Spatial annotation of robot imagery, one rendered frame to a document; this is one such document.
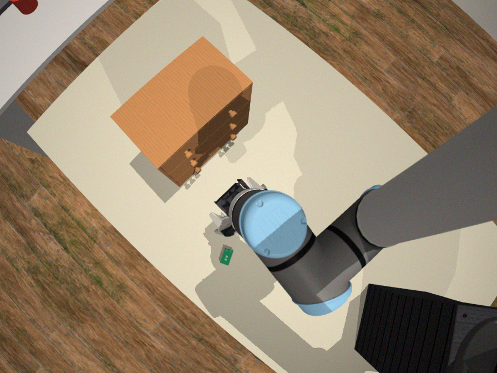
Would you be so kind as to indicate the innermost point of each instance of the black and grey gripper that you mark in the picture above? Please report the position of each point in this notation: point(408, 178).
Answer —
point(223, 223)

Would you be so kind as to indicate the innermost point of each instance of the brown wooden chest of drawers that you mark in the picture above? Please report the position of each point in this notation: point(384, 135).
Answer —
point(179, 101)

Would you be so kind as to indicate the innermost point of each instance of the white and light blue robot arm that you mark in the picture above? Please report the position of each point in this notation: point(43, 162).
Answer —
point(452, 187)

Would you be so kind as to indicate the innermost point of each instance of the brown wooden drawer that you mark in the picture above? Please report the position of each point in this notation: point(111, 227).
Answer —
point(185, 151)
point(229, 124)
point(229, 111)
point(230, 135)
point(196, 169)
point(192, 161)

